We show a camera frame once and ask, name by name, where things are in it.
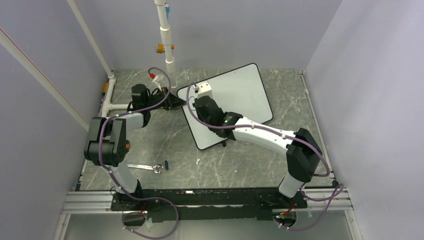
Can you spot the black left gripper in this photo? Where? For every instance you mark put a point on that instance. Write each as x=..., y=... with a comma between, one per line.
x=172, y=101

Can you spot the white whiteboard black frame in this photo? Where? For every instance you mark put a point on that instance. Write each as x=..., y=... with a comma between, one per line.
x=240, y=90

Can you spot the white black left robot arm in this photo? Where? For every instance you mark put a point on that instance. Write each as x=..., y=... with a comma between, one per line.
x=107, y=145

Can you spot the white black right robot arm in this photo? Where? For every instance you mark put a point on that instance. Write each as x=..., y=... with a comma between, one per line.
x=299, y=147

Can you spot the yellow pipe clamp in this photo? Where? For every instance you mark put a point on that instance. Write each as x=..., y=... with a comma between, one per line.
x=159, y=48

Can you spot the silver wrench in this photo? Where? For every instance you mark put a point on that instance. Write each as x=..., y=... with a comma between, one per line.
x=155, y=168

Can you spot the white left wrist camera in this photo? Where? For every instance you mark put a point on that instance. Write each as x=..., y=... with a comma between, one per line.
x=156, y=80

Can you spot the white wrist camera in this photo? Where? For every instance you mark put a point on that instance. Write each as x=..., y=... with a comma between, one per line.
x=156, y=80
x=202, y=89

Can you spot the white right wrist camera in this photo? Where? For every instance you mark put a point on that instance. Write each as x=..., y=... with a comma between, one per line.
x=202, y=89

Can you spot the white PVC pipe frame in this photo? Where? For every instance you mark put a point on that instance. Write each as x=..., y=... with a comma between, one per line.
x=106, y=106

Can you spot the aluminium extrusion frame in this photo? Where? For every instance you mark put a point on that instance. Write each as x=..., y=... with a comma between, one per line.
x=81, y=203

